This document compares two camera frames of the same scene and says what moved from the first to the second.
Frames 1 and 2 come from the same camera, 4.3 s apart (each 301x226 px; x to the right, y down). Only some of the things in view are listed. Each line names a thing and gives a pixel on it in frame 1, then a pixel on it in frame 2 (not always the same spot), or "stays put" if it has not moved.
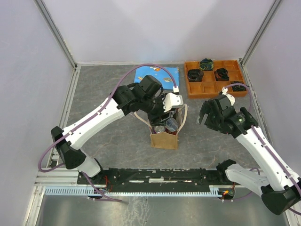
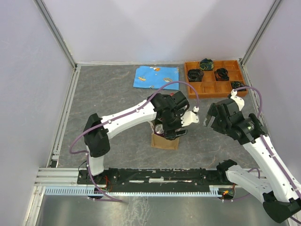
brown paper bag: [163, 140] stays put
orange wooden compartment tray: [200, 83] stays put
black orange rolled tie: [221, 74] stays put
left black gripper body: [155, 111] → [172, 124]
